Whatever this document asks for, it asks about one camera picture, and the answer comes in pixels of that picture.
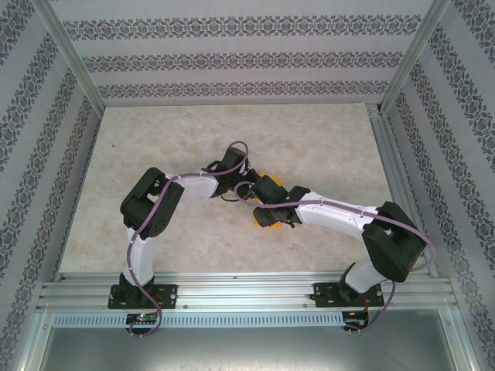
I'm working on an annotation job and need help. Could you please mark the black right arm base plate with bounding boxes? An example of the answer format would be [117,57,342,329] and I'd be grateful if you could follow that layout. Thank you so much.
[313,281,384,308]

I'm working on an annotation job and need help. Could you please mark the aluminium mounting rail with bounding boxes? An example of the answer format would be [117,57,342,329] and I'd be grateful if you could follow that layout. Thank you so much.
[36,270,459,312]

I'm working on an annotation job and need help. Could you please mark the aluminium frame post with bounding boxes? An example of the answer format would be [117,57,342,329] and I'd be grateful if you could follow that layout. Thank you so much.
[378,0,452,117]
[32,0,108,113]

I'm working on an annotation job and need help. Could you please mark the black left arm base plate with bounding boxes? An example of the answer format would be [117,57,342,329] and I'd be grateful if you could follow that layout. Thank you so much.
[109,284,179,310]

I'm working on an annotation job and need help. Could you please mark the slotted grey cable duct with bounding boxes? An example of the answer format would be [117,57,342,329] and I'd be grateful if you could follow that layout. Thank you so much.
[52,311,349,329]

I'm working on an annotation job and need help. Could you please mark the grey sheet metal panel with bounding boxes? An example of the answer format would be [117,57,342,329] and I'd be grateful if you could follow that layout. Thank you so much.
[38,326,465,371]

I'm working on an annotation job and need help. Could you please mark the aluminium side rail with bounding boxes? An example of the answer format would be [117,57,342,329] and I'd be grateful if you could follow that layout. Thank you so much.
[365,103,440,279]

